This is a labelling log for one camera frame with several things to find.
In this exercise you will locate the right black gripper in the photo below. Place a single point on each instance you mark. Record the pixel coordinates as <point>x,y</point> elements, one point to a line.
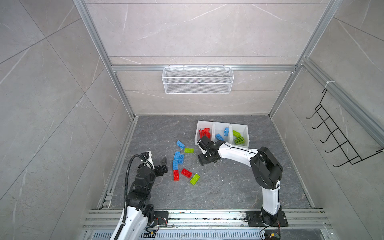
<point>201,160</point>

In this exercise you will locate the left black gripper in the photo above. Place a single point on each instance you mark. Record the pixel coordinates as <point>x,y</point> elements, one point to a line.
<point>159,173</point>

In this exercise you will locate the blue lego brick pair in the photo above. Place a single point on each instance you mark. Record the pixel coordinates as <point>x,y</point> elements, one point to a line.
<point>177,155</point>
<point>181,159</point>

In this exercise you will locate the green lego brick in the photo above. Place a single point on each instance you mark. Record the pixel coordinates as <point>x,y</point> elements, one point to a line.
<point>194,179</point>
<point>239,141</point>
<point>189,150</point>
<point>236,134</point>

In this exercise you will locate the red lego brick small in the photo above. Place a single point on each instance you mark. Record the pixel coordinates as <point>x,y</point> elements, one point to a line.
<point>186,173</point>

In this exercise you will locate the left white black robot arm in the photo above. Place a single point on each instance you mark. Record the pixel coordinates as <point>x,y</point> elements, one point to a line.
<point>138,214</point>

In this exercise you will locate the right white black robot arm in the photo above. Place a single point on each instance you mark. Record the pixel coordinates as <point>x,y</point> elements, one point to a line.
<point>266,169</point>

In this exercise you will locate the white middle plastic bin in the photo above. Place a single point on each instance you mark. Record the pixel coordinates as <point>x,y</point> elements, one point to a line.
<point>219,129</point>

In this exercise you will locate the white plastic bin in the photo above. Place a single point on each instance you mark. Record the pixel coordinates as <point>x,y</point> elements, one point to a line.
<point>202,125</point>
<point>219,129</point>
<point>243,130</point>

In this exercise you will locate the white left plastic bin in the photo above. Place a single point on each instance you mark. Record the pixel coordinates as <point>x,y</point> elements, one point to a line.
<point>202,125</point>

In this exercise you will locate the white right plastic bin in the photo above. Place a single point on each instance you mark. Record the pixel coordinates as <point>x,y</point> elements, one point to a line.
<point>243,130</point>

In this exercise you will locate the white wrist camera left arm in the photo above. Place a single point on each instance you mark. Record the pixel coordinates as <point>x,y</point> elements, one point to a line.
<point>149,162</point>

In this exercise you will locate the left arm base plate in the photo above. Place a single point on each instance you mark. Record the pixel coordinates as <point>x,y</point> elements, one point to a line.
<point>158,219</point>

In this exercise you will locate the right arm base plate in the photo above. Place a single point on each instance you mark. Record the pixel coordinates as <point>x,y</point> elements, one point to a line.
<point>264,219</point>

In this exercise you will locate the white wire mesh basket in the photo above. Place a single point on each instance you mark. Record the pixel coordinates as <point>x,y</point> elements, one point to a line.
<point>197,80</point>

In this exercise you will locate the black wire hook rack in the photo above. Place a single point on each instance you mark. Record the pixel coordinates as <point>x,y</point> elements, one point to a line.
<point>338,136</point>

